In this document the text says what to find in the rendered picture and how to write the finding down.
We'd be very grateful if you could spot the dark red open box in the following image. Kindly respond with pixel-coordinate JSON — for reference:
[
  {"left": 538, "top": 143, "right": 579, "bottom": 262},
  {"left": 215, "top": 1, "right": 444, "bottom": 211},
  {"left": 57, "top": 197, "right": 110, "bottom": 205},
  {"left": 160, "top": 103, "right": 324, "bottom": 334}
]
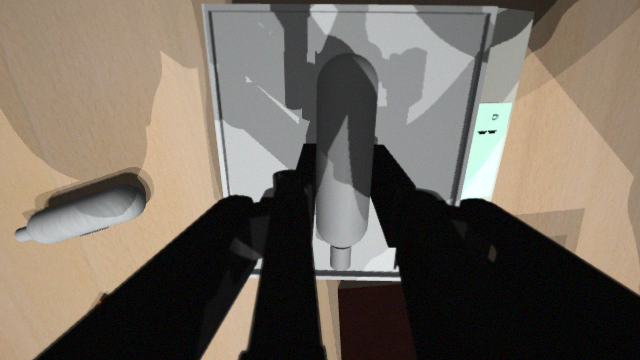
[{"left": 338, "top": 284, "right": 417, "bottom": 360}]

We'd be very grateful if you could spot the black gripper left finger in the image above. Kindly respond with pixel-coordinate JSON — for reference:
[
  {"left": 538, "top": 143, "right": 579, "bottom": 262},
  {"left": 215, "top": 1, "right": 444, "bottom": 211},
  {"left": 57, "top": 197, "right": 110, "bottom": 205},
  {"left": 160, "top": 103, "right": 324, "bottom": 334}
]
[{"left": 33, "top": 143, "right": 327, "bottom": 360}]

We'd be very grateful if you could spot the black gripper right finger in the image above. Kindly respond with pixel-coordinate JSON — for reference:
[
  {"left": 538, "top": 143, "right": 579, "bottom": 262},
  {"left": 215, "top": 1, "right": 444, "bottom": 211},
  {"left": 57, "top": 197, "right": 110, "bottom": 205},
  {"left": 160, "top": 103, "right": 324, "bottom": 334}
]
[{"left": 370, "top": 144, "right": 640, "bottom": 360}]

